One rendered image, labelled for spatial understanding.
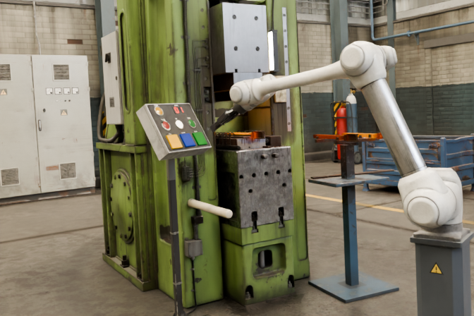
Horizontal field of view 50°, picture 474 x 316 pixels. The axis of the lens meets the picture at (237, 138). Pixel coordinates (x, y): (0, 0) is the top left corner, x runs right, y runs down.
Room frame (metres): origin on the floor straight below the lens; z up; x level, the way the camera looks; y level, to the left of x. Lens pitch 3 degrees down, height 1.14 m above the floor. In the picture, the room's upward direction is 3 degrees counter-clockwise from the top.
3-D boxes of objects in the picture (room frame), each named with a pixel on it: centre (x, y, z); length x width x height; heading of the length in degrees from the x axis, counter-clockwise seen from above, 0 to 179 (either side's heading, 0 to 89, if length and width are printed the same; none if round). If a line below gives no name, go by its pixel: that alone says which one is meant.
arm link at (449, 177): (2.05, -0.81, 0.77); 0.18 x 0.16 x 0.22; 147
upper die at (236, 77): (3.22, 0.02, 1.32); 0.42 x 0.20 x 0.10; 30
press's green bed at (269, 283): (3.25, -0.02, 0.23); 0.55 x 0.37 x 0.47; 30
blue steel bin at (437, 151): (6.58, -2.30, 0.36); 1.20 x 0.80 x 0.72; 38
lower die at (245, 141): (3.22, 0.02, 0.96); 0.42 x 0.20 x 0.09; 30
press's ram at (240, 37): (3.24, -0.01, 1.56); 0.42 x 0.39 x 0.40; 30
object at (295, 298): (2.99, -0.11, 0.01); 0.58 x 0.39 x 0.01; 120
